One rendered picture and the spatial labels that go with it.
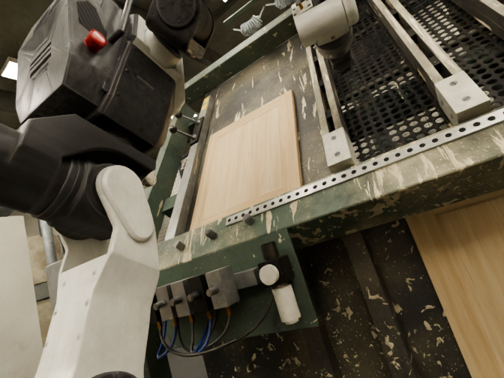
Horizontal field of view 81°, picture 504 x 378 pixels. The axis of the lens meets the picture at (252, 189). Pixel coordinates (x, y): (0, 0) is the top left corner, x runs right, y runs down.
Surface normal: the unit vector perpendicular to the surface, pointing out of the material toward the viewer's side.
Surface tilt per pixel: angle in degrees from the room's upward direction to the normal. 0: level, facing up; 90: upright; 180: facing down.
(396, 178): 55
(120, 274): 111
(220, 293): 90
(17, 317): 90
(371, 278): 90
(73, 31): 90
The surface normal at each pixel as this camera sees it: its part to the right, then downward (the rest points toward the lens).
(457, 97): -0.57, -0.57
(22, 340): 0.77, -0.36
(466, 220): -0.49, -0.03
